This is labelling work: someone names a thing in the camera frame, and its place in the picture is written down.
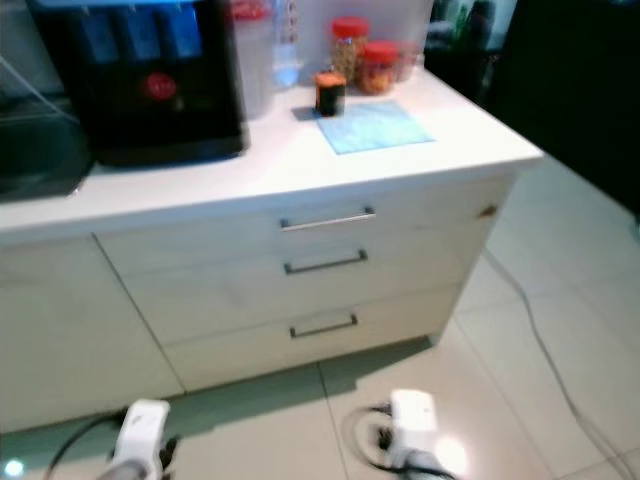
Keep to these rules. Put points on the white drawer cabinet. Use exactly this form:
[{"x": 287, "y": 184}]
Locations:
[{"x": 220, "y": 300}]

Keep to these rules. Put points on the light blue cloth mat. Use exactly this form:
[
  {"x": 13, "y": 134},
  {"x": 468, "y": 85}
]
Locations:
[{"x": 375, "y": 128}]

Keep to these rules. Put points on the small orange black box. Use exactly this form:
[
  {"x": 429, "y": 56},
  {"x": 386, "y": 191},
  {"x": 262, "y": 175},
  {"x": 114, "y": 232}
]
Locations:
[{"x": 329, "y": 96}]

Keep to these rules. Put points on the black water dispenser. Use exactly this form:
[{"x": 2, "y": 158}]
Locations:
[{"x": 160, "y": 100}]

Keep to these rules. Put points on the short red lid jar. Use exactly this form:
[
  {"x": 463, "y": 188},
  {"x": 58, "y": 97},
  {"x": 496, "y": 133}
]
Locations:
[{"x": 380, "y": 70}]

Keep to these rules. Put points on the tall red lid jar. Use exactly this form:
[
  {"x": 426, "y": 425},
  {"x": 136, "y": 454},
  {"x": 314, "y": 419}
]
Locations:
[{"x": 349, "y": 46}]

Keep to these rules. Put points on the tall black furniture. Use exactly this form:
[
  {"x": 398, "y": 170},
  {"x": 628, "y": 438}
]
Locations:
[{"x": 570, "y": 90}]

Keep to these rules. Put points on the clear pitcher red lid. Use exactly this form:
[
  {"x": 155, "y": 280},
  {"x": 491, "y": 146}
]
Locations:
[{"x": 255, "y": 60}]

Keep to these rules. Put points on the clear plastic bottle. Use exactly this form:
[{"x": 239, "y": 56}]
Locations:
[{"x": 287, "y": 50}]

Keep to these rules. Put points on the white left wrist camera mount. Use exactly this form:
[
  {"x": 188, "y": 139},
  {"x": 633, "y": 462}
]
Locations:
[{"x": 145, "y": 428}]

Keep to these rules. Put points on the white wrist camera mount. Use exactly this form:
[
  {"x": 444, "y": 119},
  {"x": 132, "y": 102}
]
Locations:
[
  {"x": 413, "y": 418},
  {"x": 145, "y": 428}
]

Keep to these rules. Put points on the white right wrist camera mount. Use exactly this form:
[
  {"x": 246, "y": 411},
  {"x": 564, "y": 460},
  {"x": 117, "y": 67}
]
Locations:
[{"x": 413, "y": 418}]

